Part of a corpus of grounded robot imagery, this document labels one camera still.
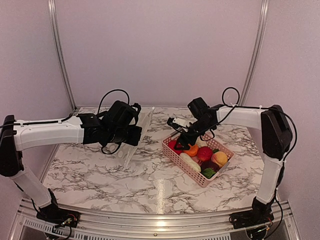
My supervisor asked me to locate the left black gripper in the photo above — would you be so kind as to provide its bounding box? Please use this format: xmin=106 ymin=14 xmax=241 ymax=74
xmin=107 ymin=125 xmax=143 ymax=146

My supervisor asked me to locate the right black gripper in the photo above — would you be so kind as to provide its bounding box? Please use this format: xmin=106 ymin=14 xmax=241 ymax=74
xmin=173 ymin=119 xmax=213 ymax=150

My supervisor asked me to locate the orange knitted orange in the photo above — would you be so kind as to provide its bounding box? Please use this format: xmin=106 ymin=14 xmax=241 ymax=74
xmin=183 ymin=144 xmax=199 ymax=157

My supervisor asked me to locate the white knitted radish with leaves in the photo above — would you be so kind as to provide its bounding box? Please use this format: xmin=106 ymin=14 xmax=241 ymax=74
xmin=195 ymin=138 xmax=207 ymax=148

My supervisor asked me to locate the clear polka dot zip bag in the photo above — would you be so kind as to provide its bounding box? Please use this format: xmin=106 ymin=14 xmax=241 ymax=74
xmin=115 ymin=106 xmax=155 ymax=169

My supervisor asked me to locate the pink plastic basket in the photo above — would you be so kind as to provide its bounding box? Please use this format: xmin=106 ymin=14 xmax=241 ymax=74
xmin=162 ymin=133 xmax=235 ymax=188

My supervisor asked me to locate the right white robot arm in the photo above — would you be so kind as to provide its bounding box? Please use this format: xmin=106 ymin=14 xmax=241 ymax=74
xmin=167 ymin=97 xmax=294 ymax=205

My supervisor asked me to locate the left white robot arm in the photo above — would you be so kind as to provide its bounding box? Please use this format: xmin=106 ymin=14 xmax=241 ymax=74
xmin=0 ymin=100 xmax=143 ymax=223

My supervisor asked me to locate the white knitted radish front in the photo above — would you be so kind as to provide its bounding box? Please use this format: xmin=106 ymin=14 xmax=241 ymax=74
xmin=179 ymin=152 xmax=201 ymax=173

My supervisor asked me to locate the dark maroon knitted beet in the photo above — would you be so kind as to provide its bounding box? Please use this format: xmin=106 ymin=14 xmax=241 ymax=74
xmin=200 ymin=160 xmax=220 ymax=172

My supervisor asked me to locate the peach knitted fruit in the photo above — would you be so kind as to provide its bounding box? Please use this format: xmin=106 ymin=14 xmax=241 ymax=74
xmin=211 ymin=151 xmax=228 ymax=168

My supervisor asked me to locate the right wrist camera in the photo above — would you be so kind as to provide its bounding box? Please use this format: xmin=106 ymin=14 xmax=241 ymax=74
xmin=166 ymin=117 xmax=192 ymax=129

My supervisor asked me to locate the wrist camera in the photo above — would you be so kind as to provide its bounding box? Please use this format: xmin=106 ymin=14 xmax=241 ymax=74
xmin=166 ymin=117 xmax=192 ymax=129
xmin=131 ymin=102 xmax=142 ymax=114

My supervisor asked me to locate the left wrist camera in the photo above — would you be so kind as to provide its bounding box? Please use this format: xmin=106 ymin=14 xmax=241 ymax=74
xmin=131 ymin=102 xmax=142 ymax=114

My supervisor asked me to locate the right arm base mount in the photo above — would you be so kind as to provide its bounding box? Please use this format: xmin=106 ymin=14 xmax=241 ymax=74
xmin=229 ymin=196 xmax=275 ymax=229

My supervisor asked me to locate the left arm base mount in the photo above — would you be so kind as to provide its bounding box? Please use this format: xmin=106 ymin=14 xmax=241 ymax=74
xmin=32 ymin=189 xmax=81 ymax=228

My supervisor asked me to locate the right aluminium frame post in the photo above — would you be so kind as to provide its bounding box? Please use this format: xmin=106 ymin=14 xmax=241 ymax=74
xmin=239 ymin=0 xmax=270 ymax=106

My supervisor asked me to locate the aluminium frame post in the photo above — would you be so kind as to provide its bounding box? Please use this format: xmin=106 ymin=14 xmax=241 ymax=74
xmin=239 ymin=0 xmax=270 ymax=106
xmin=47 ymin=0 xmax=77 ymax=113

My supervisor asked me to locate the front aluminium table rail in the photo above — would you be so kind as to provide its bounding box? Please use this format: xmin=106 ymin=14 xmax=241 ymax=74
xmin=9 ymin=203 xmax=302 ymax=240

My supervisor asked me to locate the left aluminium frame post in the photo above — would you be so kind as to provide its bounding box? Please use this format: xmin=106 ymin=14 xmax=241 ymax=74
xmin=47 ymin=0 xmax=77 ymax=113

